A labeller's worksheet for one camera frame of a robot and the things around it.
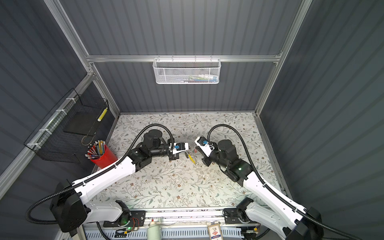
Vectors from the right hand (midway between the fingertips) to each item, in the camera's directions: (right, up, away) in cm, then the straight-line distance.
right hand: (200, 147), depth 73 cm
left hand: (-6, +2, +1) cm, 6 cm away
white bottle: (-20, -35, -9) cm, 42 cm away
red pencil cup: (-58, -5, +13) cm, 60 cm away
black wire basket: (-67, +6, -1) cm, 67 cm away
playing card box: (+7, -38, -4) cm, 39 cm away
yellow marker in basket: (-54, +15, +7) cm, 57 cm away
